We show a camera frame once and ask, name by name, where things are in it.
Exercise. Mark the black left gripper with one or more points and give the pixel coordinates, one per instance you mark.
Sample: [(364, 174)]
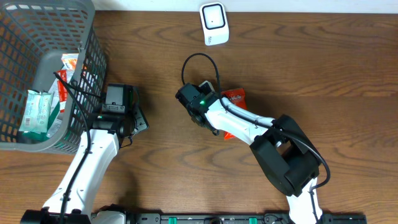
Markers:
[(140, 122)]

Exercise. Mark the red snack bag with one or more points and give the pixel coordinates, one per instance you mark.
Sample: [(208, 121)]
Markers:
[(236, 96)]

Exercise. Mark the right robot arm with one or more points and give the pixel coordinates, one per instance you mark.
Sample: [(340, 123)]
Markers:
[(286, 156)]

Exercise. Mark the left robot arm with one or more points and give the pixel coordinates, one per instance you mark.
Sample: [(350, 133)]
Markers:
[(73, 200)]

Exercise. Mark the white barcode scanner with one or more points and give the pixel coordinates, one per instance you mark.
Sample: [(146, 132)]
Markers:
[(214, 23)]

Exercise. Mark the red and white snack packet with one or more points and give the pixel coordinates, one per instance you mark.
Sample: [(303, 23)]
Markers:
[(62, 92)]

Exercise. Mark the orange and white snack packet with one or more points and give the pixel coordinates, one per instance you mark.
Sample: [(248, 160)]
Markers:
[(70, 61)]

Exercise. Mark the light green wipes pack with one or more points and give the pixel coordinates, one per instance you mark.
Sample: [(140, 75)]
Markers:
[(37, 112)]

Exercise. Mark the grey plastic mesh basket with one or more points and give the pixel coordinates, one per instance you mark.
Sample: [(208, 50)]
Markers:
[(34, 36)]

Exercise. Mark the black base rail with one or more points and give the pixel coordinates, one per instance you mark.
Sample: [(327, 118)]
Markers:
[(269, 218)]

